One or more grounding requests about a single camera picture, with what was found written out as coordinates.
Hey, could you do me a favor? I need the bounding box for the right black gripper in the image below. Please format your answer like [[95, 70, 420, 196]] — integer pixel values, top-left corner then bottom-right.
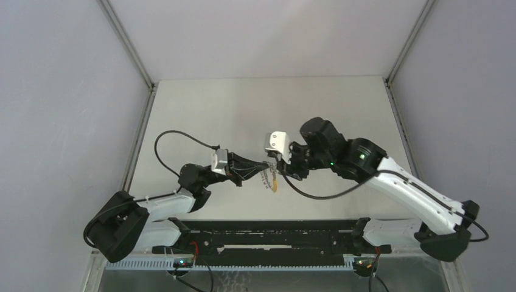
[[276, 141, 333, 181]]

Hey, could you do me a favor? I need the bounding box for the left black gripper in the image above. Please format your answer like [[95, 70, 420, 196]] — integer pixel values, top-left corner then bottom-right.
[[200, 150, 267, 188]]

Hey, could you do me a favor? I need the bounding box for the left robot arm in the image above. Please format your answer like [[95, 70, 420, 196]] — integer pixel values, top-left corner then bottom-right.
[[83, 149, 269, 263]]

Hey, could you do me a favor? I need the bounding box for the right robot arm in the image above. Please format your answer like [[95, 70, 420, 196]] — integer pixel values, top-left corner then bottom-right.
[[269, 117, 479, 262]]

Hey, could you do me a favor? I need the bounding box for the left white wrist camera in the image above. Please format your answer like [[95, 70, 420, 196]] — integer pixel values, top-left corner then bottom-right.
[[211, 148, 229, 176]]

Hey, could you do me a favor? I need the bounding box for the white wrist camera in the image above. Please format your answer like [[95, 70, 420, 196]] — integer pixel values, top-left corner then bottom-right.
[[264, 131, 291, 164], [211, 148, 229, 176]]

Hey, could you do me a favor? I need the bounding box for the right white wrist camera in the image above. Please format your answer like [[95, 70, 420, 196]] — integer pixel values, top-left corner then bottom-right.
[[264, 131, 291, 164]]

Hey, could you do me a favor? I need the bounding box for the right black camera cable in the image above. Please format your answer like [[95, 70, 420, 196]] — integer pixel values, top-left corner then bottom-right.
[[270, 151, 490, 243]]

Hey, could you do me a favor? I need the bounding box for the black camera cable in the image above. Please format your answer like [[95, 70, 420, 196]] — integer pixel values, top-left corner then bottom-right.
[[83, 130, 220, 249], [270, 151, 490, 243]]

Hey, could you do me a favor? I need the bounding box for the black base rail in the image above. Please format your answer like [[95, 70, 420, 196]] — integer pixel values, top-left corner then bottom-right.
[[152, 219, 392, 268]]

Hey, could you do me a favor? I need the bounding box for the left black camera cable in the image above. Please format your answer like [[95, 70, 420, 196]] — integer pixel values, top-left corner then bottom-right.
[[83, 130, 220, 249]]

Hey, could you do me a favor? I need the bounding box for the right aluminium frame post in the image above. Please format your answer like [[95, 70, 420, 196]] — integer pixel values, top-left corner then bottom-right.
[[383, 0, 439, 178]]

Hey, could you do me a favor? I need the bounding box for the aluminium frame post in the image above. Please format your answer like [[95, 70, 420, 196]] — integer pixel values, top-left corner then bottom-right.
[[383, 0, 439, 178], [97, 0, 156, 192]]

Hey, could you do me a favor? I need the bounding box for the left aluminium frame post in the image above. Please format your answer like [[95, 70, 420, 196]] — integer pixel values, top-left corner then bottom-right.
[[97, 0, 156, 192]]

